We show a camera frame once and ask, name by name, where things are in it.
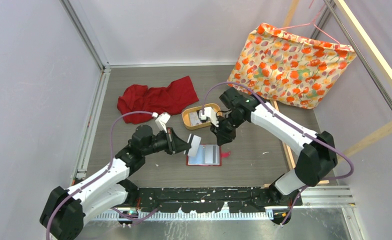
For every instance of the aluminium frame rail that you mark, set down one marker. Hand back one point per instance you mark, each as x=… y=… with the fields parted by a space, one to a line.
x=71 y=209

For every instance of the pink clothes hanger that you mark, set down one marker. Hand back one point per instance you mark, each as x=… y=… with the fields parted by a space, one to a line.
x=318 y=21

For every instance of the white numbered card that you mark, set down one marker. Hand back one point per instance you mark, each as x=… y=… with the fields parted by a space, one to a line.
x=194 y=119

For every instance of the white magnetic stripe card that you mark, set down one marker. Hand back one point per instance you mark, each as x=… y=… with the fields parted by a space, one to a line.
x=194 y=141

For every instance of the red cloth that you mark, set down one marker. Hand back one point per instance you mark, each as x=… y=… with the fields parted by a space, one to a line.
x=171 y=99

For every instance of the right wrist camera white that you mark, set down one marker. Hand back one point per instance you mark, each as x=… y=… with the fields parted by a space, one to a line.
x=208 y=113

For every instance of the wooden frame rack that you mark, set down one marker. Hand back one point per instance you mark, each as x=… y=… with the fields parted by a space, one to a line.
x=354 y=110

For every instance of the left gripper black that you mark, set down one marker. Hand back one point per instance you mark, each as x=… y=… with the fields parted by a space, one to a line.
x=174 y=144

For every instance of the yellow oval tray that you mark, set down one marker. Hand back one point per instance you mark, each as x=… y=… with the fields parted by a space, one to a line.
x=204 y=124

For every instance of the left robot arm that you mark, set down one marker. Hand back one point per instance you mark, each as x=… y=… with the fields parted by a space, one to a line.
x=68 y=210

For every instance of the red card holder wallet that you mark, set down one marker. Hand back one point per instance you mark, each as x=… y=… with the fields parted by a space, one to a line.
x=208 y=155

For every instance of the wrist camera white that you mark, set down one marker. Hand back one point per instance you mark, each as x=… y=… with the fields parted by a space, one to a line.
x=208 y=113
x=161 y=120

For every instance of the floral fabric bag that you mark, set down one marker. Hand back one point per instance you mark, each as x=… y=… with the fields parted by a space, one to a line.
x=288 y=68

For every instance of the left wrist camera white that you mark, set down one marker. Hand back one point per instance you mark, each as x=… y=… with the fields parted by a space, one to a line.
x=161 y=120

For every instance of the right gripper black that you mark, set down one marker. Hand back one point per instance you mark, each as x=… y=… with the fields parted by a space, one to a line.
x=223 y=136

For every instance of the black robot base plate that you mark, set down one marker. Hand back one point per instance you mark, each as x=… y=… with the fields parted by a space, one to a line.
x=252 y=199

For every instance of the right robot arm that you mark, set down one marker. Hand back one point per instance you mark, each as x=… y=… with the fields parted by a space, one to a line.
x=316 y=157

